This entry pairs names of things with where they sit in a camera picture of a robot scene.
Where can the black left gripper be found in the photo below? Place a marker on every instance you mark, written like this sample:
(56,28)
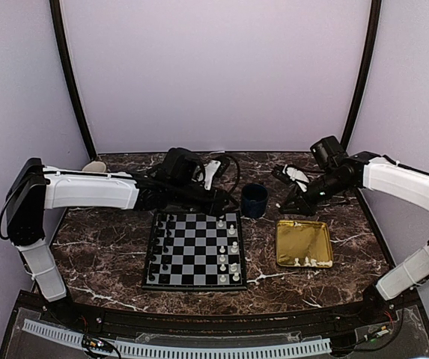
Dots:
(218,200)

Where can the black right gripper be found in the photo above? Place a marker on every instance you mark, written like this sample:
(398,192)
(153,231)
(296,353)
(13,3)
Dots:
(306,208)

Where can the black and white chessboard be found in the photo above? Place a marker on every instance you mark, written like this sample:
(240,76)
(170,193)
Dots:
(183,253)

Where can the white chess king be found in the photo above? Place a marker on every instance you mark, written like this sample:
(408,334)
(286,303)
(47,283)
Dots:
(234,248)

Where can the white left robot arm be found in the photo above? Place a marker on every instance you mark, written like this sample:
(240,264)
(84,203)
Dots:
(184,182)

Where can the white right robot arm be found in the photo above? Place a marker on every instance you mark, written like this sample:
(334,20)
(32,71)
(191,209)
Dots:
(398,194)

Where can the grey ceramic cup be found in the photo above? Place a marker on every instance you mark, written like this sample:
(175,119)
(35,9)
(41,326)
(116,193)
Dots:
(95,167)

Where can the gold metal tray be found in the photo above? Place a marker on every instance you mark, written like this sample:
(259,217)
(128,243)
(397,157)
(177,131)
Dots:
(311,239)

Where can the dark blue enamel mug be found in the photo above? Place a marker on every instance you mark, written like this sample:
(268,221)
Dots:
(254,199)

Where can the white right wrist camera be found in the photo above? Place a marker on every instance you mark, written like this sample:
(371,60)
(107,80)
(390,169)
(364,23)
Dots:
(289,174)

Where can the black front rail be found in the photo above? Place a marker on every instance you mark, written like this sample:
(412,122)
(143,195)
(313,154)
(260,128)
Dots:
(99,320)

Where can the white perforated cable duct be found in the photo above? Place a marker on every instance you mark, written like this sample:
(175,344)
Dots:
(147,345)

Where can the black right frame post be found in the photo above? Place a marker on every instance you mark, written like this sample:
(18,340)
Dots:
(363,73)

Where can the black frame post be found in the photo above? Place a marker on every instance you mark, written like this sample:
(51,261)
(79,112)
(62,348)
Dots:
(363,73)
(69,77)

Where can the black left frame post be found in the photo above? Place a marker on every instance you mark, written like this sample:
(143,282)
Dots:
(69,77)

